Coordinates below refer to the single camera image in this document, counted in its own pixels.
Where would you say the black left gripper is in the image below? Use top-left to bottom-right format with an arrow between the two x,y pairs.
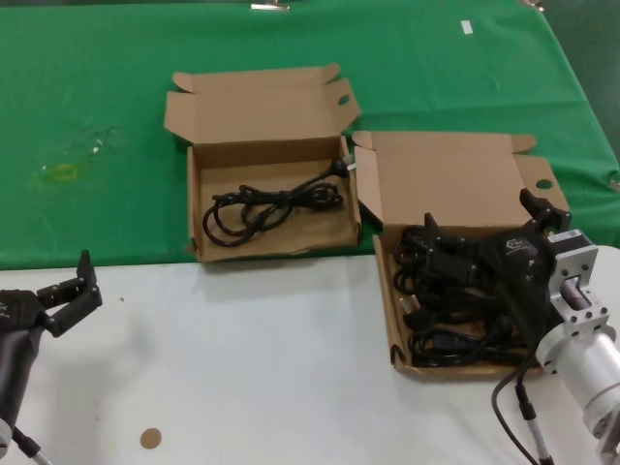
0,249 -> 104,423

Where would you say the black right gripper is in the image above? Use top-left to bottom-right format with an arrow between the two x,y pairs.
422,187 -> 572,353

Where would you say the black power cord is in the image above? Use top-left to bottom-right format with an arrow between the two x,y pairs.
201,156 -> 362,251
392,225 -> 437,292
394,275 -> 514,340
409,328 -> 539,370

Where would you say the open brown cardboard box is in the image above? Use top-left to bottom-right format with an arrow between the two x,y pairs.
163,62 -> 363,265
352,129 -> 571,384

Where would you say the green table cloth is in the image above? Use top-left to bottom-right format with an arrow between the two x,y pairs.
0,0 -> 620,270

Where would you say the left arm silver connector cable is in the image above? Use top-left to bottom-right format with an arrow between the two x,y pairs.
11,425 -> 54,465

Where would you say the arm silver connector cable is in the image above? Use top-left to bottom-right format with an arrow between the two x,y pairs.
514,385 -> 554,465
11,425 -> 54,465

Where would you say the grey right arm cable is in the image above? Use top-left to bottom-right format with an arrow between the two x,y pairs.
490,360 -> 537,465

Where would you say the right arm silver connector cable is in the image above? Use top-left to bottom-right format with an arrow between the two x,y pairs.
514,385 -> 554,465

